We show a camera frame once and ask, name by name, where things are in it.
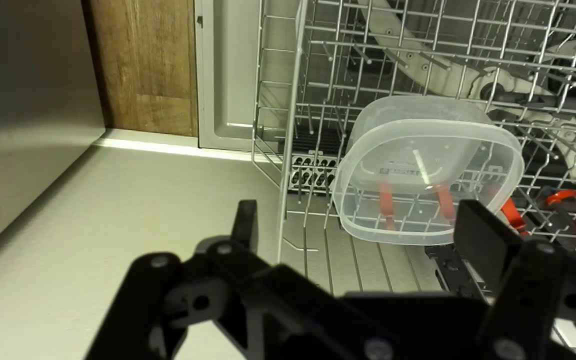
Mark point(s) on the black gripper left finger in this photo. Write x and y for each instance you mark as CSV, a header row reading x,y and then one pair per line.
x,y
163,296

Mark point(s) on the upper wire dishwasher rack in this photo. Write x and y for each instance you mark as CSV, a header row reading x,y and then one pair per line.
x,y
325,60

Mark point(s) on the clear plastic bowl container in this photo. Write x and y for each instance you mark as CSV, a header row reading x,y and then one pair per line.
x,y
410,161

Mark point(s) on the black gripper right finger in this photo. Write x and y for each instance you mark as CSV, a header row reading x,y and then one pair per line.
x,y
533,282

